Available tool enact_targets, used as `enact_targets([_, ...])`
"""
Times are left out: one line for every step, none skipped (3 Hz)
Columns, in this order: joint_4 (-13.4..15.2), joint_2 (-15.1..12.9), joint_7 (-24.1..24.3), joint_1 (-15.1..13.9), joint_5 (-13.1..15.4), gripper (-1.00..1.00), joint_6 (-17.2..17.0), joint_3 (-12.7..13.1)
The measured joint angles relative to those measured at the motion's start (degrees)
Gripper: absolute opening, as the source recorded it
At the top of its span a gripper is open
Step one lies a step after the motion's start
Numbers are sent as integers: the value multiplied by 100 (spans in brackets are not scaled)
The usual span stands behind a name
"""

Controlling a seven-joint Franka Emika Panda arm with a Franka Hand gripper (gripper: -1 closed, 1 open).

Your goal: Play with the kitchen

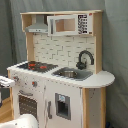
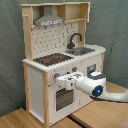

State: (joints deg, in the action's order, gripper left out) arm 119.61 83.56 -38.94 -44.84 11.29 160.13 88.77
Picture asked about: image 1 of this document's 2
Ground small metal pot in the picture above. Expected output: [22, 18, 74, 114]
[62, 70, 77, 78]

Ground white toy microwave door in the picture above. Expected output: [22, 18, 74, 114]
[47, 14, 78, 36]

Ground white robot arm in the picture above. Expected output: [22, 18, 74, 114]
[0, 75, 39, 128]

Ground wooden toy kitchen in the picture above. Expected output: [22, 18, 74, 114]
[8, 10, 115, 128]

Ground black toy faucet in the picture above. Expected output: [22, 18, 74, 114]
[76, 50, 94, 70]

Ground black stovetop red burners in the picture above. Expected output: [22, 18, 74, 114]
[20, 61, 56, 72]

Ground grey toy sink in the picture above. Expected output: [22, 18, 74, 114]
[53, 67, 92, 81]

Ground right red stove knob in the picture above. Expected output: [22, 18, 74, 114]
[32, 81, 37, 87]

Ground grey ice dispenser panel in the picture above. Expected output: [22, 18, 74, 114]
[55, 93, 71, 120]

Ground microwave button panel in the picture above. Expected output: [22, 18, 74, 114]
[78, 13, 93, 34]

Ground oven door with handle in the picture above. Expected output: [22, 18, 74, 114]
[17, 89, 40, 122]

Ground grey cabinet door handle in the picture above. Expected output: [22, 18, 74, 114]
[47, 101, 52, 119]

